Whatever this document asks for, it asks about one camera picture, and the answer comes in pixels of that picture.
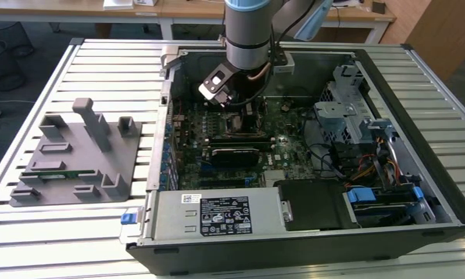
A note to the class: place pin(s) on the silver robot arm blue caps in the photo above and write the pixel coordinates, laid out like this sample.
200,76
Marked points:
248,35

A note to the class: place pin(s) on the CPU socket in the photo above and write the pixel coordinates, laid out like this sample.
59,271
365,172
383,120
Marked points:
235,134

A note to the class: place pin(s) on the silver coin battery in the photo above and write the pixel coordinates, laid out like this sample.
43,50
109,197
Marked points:
284,107

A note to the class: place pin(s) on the black RAM slot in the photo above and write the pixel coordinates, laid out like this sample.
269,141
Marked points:
240,138

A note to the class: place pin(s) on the dark RAM module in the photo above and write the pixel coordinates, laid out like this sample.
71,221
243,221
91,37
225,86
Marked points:
240,146

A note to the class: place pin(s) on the silver perforated drive cage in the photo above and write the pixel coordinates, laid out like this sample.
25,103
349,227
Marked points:
345,84

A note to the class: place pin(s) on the black graphics card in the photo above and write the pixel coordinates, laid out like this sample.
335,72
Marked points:
235,158

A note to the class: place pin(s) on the green motherboard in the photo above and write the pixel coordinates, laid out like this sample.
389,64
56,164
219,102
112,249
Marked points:
291,154

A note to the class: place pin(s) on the silver chipset heat sink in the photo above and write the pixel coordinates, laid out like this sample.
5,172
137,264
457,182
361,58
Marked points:
275,175

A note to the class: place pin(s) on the black expansion slot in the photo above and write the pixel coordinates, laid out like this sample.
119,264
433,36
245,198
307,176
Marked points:
224,183

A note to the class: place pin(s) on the black connector bundle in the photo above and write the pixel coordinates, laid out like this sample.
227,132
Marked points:
345,157

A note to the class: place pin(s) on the white box with label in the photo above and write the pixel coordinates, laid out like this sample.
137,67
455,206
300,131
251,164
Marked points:
145,2

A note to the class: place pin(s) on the white barcode sticker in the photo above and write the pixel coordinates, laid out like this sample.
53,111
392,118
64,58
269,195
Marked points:
191,198

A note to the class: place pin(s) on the small black box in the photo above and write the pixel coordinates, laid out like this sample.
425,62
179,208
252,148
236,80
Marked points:
379,7

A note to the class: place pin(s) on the black plastic shroud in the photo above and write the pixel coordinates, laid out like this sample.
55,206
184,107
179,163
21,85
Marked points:
313,206

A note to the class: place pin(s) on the plain white box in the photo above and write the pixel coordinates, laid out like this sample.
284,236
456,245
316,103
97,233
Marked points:
117,4

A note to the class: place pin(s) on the black rating label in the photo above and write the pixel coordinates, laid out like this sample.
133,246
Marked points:
227,215

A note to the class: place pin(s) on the blue disk carrier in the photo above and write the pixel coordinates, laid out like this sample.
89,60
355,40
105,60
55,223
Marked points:
363,194

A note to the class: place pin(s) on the grey parts rack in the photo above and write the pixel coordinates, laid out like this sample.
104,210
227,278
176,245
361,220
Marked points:
85,162

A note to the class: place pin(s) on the silver power supply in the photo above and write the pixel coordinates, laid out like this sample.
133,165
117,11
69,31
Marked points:
167,221

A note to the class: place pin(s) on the wooden cabinet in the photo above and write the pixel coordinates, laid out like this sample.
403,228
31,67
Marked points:
441,35

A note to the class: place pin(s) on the green RAM stick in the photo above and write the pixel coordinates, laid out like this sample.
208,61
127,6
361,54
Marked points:
71,173

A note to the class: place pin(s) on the blue latch tab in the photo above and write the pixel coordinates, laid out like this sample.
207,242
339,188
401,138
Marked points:
128,218

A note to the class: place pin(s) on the black hard disk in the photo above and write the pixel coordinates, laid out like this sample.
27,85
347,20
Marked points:
384,216

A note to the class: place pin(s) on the blue plastic clip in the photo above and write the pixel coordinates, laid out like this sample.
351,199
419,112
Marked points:
417,194

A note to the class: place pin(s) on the black open PC case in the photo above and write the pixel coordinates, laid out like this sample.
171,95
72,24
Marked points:
256,255

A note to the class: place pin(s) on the silver case release latch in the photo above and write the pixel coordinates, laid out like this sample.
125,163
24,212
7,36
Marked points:
129,231

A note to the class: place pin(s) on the silver disk bay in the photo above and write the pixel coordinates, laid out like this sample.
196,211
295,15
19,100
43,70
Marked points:
427,212

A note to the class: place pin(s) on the black-faced silver wrist camera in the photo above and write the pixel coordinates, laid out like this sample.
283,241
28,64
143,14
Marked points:
217,82

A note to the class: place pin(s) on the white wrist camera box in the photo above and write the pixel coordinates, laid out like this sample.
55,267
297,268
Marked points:
284,65

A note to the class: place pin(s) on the wooden desk white frame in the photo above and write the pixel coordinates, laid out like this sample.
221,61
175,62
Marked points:
356,17
61,11

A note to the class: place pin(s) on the silver metal bracket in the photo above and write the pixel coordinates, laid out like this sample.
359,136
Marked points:
287,210

